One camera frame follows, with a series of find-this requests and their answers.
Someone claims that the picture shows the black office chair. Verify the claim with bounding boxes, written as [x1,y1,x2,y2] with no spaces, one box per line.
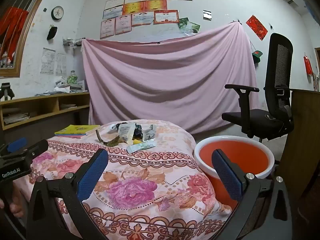
[222,33,294,143]

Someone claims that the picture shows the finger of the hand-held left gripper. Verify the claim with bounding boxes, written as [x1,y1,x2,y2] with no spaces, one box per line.
[7,139,49,164]
[0,137,28,155]

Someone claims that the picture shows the grey crumpled wrapper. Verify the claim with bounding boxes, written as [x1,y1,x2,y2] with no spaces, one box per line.
[142,124,157,142]

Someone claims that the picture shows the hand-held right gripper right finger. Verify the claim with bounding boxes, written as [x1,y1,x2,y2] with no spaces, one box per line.
[211,149,293,240]

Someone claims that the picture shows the green landscape photo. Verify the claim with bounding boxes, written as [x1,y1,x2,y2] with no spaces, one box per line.
[185,21,201,34]
[177,17,189,30]

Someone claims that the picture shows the wooden window frame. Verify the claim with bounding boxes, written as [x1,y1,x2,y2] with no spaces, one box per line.
[0,0,54,78]

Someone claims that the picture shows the round wall clock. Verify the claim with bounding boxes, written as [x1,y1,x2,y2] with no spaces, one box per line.
[51,6,64,20]

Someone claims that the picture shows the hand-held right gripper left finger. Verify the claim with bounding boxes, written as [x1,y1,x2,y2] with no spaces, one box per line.
[26,148,109,240]

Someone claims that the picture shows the wooden shelf unit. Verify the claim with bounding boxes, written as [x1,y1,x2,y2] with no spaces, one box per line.
[0,92,90,130]

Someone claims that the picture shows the green cap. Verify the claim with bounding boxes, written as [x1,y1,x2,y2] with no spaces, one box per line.
[251,50,263,63]

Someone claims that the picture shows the black hanging object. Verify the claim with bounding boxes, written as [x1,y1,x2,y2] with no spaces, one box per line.
[47,25,58,40]

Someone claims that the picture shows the pink hanging sheet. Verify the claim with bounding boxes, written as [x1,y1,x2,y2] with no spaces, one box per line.
[81,21,260,134]

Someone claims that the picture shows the red hanging cloth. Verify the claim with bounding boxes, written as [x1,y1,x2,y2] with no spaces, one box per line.
[0,7,29,63]

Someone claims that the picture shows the black tripod stand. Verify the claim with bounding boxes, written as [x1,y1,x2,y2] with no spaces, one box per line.
[0,82,14,102]

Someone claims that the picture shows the yellow book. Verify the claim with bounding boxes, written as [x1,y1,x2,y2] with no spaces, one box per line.
[54,124,101,138]

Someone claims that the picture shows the wooden desk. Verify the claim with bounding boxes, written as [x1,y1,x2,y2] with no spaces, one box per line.
[282,88,320,200]

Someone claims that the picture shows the metal wire wall rack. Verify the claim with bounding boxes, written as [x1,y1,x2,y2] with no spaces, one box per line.
[62,37,84,47]

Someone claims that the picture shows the stack of shelved papers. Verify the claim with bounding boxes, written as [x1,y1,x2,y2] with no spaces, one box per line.
[2,112,30,125]

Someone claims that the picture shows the green and white wrapper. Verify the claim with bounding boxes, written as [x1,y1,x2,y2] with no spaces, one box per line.
[126,141,157,154]

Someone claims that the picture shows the person's left hand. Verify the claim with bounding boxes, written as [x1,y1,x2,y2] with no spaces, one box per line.
[0,180,25,218]

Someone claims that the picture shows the cream snack packet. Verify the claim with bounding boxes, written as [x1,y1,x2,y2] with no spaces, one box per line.
[117,123,135,144]

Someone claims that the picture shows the orange basin with white rim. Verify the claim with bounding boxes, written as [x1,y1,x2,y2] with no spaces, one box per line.
[194,135,275,202]

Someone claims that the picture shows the pink floral blanket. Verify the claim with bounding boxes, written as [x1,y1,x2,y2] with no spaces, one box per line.
[12,119,234,240]

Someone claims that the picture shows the jar with green contents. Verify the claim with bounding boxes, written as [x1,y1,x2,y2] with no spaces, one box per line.
[67,70,78,85]

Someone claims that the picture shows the red hanging ornament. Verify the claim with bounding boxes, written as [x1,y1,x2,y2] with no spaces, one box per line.
[303,54,314,76]

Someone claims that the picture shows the group of wall certificates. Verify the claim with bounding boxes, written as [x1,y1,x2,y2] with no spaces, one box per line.
[100,0,193,39]

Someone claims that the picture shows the white wall chart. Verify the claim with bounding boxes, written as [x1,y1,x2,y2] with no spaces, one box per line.
[40,47,56,75]
[55,53,67,75]

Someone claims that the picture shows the red paper wall decoration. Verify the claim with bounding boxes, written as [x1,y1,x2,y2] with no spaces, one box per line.
[246,15,268,41]

